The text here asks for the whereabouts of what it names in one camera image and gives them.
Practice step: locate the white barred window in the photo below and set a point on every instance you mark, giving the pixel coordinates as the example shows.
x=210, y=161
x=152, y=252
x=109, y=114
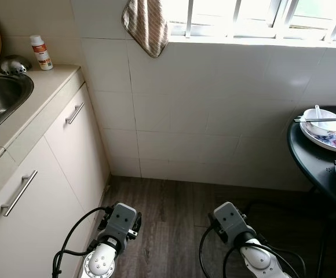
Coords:
x=260, y=23

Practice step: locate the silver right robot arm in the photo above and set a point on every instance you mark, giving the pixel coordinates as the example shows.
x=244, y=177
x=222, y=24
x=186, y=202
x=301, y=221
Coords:
x=260, y=263

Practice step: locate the stainless steel sink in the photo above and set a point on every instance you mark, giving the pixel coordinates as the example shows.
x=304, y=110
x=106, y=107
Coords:
x=0, y=95

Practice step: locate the cream kitchen cabinet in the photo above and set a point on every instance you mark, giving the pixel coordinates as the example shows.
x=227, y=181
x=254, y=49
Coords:
x=69, y=150

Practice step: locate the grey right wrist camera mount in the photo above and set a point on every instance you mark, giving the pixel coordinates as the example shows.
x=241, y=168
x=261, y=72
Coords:
x=229, y=220

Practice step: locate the brown striped towel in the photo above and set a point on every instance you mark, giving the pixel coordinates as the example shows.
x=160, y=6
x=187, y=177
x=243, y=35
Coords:
x=148, y=26

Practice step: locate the dark round table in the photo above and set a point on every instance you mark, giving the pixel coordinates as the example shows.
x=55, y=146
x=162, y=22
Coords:
x=307, y=162

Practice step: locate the steel dome sink strainer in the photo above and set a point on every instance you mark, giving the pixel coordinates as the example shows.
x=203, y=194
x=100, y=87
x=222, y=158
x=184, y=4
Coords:
x=14, y=63

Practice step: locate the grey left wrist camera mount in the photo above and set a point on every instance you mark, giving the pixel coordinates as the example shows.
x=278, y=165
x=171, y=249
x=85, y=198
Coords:
x=121, y=219

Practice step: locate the white ceramic spoon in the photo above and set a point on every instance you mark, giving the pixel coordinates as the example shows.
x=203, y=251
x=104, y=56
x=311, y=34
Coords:
x=317, y=111

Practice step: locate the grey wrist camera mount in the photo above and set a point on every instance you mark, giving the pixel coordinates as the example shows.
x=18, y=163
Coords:
x=229, y=220
x=121, y=219

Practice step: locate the white ceramic bowl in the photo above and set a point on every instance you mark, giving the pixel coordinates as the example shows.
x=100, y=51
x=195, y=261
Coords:
x=324, y=127

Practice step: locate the white bottle orange label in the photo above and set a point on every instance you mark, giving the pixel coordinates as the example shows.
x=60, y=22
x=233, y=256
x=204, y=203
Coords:
x=40, y=55

